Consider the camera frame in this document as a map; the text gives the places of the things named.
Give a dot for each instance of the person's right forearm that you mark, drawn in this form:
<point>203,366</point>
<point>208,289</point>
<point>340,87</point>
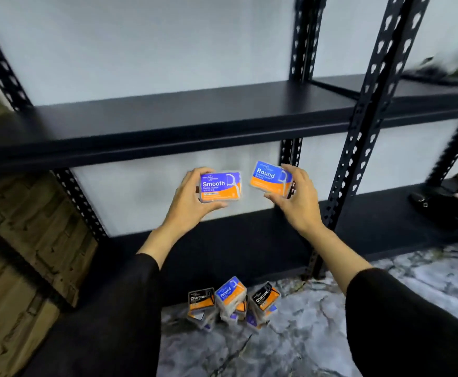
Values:
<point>390,318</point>

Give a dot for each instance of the person's left hand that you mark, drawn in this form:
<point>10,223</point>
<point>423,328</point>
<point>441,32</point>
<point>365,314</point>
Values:
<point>184,210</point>

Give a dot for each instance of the narrow black metal shelf rack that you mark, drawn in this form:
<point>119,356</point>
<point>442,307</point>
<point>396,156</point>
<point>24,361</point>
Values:
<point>429,102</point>

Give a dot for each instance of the person's left forearm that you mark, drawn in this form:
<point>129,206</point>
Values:
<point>107,310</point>

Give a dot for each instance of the blue orange floss pick box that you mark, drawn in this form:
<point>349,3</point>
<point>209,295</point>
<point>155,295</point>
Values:
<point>221,187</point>
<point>270,178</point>

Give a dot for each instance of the wide black metal shelf rack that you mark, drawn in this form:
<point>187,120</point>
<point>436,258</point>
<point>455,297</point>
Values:
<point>174,121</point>

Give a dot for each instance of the person's right thumb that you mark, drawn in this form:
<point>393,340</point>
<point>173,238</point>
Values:
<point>277,199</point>

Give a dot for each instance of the black handbag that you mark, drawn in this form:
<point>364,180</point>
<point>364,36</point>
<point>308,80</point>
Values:
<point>437,206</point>

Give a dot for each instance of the dark blurred item with green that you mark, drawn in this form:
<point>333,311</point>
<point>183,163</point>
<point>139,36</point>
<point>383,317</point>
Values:
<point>441,72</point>

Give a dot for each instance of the person's left thumb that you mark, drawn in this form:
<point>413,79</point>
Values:
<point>213,207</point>

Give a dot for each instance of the pile of floss pick boxes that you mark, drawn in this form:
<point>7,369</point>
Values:
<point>231,296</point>

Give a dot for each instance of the person's right hand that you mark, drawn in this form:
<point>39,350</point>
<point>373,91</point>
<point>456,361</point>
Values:
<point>301,210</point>

